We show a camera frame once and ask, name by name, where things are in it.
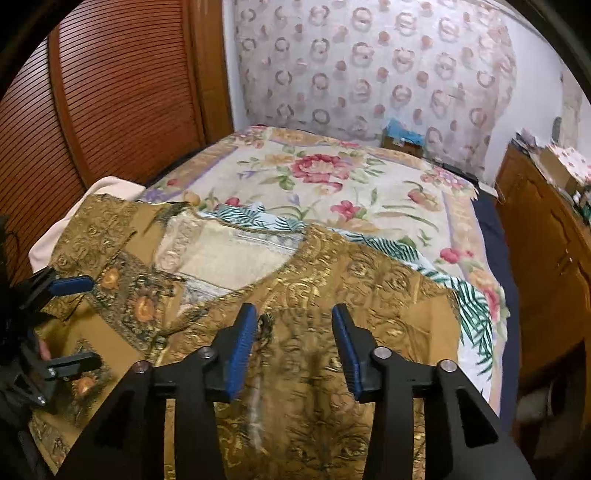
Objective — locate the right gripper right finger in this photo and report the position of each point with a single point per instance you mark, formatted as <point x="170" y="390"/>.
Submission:
<point x="464" y="437"/>

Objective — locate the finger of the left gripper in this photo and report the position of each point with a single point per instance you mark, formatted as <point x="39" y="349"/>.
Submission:
<point x="53" y="285"/>
<point x="72" y="366"/>

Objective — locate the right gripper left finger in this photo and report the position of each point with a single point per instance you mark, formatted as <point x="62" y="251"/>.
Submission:
<point x="125" y="437"/>

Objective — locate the brown gold patterned garment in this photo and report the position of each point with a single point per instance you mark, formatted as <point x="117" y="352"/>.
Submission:
<point x="166" y="280"/>

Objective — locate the person left hand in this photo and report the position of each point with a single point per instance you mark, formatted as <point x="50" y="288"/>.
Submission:
<point x="44" y="351"/>

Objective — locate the palm leaf print sheet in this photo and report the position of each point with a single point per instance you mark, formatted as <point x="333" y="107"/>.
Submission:
<point x="415" y="267"/>

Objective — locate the wooden louvered wardrobe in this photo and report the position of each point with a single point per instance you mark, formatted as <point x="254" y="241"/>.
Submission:
<point x="120" y="88"/>

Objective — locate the long wooden sideboard cabinet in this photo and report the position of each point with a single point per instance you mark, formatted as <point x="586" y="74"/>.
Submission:
<point x="549" y="250"/>

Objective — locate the floral quilt bedspread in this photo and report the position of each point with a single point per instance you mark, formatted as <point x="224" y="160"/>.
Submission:
<point x="370" y="192"/>

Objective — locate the cardboard box with paper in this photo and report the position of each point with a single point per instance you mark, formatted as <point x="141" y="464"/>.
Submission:
<point x="564" y="168"/>

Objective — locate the blue item on box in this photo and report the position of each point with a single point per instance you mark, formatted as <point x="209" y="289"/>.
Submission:
<point x="398" y="138"/>

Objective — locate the beige tied window curtain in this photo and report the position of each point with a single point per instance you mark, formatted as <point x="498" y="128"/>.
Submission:
<point x="571" y="106"/>

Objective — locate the circle patterned wall curtain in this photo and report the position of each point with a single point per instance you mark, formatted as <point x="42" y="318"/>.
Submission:
<point x="445" y="70"/>

